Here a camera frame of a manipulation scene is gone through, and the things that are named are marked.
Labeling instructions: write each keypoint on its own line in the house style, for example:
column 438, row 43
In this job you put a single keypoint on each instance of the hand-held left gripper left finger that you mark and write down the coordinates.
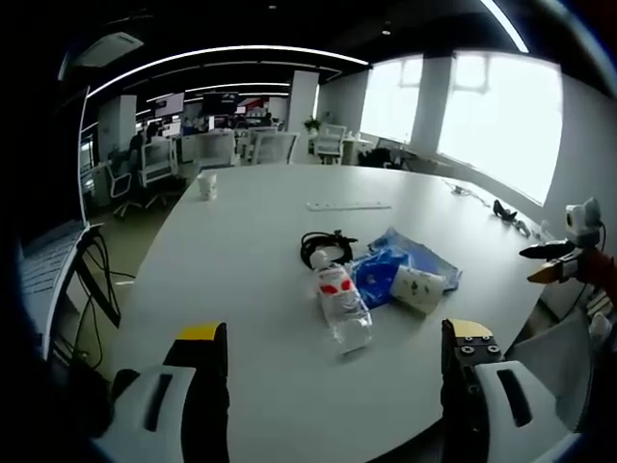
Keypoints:
column 159, row 400

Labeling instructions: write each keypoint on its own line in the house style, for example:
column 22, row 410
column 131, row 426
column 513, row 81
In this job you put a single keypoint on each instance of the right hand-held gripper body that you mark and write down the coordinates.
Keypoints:
column 585, row 226

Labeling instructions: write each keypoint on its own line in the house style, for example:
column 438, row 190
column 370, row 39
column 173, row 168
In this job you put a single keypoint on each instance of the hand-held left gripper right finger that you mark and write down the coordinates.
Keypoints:
column 491, row 400

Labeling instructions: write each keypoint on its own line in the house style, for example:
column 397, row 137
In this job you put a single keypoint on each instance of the white tissue packet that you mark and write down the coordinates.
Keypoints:
column 417, row 288

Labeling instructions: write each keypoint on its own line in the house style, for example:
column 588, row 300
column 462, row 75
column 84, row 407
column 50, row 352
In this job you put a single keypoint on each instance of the blue plastic bag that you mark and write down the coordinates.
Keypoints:
column 385, row 270

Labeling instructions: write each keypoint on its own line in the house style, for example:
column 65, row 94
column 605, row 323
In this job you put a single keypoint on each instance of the clear plastic water bottle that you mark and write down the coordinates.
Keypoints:
column 340, row 301

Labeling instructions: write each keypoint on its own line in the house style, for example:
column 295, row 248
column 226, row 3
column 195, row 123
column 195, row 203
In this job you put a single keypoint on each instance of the white paper cup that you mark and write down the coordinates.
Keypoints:
column 207, row 186

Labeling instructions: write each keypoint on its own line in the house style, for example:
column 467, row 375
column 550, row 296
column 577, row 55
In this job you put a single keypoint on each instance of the black object on table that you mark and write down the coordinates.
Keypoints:
column 502, row 210

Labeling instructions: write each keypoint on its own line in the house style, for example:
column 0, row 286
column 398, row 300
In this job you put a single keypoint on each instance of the white table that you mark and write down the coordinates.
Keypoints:
column 270, row 270

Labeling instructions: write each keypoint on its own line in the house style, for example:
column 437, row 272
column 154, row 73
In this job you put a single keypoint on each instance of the white power strip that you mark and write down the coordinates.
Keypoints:
column 348, row 206

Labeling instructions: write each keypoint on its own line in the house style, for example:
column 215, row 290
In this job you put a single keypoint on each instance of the white office chair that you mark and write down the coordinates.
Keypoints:
column 274, row 148
column 332, row 140
column 119, row 185
column 155, row 166

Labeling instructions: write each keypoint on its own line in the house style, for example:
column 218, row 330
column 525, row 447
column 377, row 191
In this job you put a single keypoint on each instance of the green potted plant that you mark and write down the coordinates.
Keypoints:
column 312, row 125

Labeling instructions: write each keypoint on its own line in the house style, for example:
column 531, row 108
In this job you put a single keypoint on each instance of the wall monitor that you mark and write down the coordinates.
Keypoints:
column 166, row 105
column 221, row 103

